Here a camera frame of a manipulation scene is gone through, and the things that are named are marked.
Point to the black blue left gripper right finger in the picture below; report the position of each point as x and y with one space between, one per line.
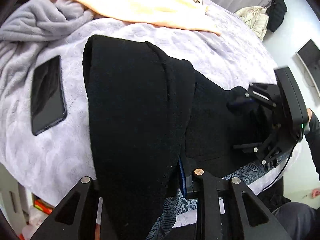
226 209

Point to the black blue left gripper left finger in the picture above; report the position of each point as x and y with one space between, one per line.
75 216

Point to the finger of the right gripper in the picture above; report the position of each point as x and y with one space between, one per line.
267 151
258 95

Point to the black pants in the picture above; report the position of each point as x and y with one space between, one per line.
145 109

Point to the person's black sleeve forearm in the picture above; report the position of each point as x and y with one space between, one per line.
313 135

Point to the lavender plush bed cover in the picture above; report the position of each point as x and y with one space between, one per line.
49 163

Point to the cream puffer jacket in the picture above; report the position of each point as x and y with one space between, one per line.
256 18

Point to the black hanging jacket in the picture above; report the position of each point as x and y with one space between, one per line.
276 12

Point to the grey leaf-patterned cloth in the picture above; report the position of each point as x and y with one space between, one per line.
179 211

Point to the black smartphone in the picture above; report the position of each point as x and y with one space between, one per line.
47 105

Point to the peach orange towel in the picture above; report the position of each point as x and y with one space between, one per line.
179 14

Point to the grey fleece blanket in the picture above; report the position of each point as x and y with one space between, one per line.
38 21

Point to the black wall monitor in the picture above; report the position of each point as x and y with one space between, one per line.
309 56

